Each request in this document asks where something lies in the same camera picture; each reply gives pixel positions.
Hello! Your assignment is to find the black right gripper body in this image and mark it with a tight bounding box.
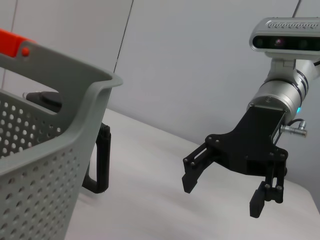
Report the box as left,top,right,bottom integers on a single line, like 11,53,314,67
204,105,289,181

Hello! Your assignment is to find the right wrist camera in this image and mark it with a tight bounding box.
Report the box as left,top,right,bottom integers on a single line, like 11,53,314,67
248,17,320,81

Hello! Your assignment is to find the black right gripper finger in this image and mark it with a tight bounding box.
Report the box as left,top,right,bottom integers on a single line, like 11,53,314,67
181,143,221,195
249,159,286,219

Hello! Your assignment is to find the glass carafe with black handle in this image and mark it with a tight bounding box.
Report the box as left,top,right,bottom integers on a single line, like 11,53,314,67
22,90,111,195

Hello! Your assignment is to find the grey-green perforated storage bin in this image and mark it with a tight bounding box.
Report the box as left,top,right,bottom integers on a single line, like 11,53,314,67
0,41,124,240

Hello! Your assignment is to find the orange bin handle clip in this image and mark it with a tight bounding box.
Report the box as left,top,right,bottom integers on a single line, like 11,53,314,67
0,28,39,60

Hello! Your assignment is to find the right arm cable with plug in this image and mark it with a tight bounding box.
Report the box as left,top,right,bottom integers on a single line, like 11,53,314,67
279,119,309,138

